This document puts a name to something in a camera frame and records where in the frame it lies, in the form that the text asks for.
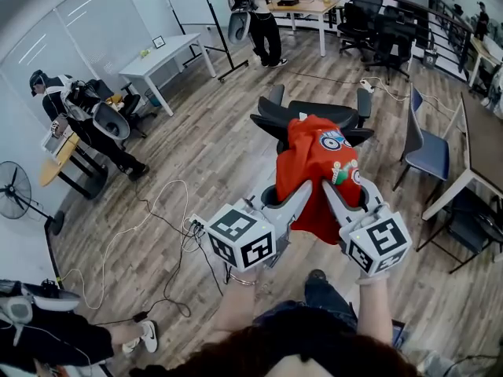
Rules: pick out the black folding chair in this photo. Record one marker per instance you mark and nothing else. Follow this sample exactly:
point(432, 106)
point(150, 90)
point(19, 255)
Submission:
point(467, 226)

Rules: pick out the dark blue flat device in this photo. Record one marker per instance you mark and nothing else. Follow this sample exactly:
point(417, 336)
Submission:
point(399, 334)

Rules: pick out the wooden table with white legs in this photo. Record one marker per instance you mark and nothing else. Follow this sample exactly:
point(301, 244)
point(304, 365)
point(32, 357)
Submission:
point(481, 47)

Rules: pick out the red printed t-shirt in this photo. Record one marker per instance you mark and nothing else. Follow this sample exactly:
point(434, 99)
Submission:
point(310, 159)

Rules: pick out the small black picture frame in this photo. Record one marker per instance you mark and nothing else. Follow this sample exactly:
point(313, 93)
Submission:
point(158, 42)

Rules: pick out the mesh waste bin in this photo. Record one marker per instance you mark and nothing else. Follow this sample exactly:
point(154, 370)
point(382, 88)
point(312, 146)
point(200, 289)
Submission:
point(153, 97)

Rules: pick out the white rectangular table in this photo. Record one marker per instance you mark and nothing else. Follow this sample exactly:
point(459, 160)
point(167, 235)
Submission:
point(169, 53)

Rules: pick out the brown table with white legs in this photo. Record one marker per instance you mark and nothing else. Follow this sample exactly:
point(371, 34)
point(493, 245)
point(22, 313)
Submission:
point(485, 140)

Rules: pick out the black office chair with bag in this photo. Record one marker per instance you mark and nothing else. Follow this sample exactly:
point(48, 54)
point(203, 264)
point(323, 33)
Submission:
point(131, 102)

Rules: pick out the white power strip with plugs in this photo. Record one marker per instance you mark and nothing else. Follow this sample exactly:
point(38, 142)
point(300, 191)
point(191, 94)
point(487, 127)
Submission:
point(196, 221)

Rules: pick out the yellow bag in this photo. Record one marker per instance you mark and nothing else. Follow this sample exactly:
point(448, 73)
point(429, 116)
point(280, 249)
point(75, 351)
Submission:
point(116, 100)

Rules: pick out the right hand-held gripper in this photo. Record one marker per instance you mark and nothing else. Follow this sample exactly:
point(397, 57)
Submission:
point(379, 242)

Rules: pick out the flat black box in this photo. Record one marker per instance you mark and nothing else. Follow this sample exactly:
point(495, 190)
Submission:
point(288, 2)

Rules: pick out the small grey bin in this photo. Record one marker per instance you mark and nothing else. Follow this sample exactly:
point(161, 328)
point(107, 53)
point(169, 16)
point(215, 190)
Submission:
point(430, 59)

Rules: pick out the person's dark jeans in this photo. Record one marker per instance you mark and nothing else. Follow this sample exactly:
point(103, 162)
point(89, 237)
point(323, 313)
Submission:
point(314, 308)

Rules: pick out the small green object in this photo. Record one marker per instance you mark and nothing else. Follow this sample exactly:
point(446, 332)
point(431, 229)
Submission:
point(145, 53)

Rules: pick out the person's left forearm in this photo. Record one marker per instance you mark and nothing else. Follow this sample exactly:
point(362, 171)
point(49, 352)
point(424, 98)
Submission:
point(236, 308)

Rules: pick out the person's black shoe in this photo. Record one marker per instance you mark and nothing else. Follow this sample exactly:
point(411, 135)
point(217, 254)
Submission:
point(316, 276)

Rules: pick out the blue seat chair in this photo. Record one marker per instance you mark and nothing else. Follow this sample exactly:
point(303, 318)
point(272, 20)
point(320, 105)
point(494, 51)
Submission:
point(430, 151)

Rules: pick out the black power adapter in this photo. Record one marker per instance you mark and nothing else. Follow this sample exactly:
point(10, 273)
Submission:
point(140, 317)

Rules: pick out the person's right forearm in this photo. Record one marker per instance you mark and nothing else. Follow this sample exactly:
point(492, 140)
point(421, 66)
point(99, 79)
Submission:
point(375, 308)

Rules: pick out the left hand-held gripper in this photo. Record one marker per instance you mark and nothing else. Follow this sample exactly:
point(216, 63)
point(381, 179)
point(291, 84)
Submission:
point(241, 242)

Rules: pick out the black floor fan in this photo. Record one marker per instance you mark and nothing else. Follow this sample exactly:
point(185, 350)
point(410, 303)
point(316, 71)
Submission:
point(13, 191)

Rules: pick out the black mesh office chair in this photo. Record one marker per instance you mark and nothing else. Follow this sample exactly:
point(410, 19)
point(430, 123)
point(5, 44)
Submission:
point(363, 10)
point(393, 34)

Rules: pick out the light wooden table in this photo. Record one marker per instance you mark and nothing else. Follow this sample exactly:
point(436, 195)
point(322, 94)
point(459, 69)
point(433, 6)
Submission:
point(310, 5)

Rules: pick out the white open box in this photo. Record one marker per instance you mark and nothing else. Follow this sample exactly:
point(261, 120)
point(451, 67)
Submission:
point(55, 143)

